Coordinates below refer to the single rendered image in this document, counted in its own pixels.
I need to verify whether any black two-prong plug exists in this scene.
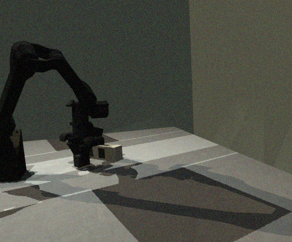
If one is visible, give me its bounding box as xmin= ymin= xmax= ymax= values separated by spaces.
xmin=73 ymin=154 xmax=92 ymax=167

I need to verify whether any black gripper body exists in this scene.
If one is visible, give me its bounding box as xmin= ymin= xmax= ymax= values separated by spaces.
xmin=60 ymin=119 xmax=104 ymax=147

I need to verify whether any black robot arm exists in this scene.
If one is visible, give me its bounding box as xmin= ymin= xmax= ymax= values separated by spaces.
xmin=0 ymin=41 xmax=109 ymax=158

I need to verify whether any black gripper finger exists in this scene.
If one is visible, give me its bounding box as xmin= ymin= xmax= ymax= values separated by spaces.
xmin=78 ymin=145 xmax=92 ymax=163
xmin=66 ymin=142 xmax=83 ymax=155

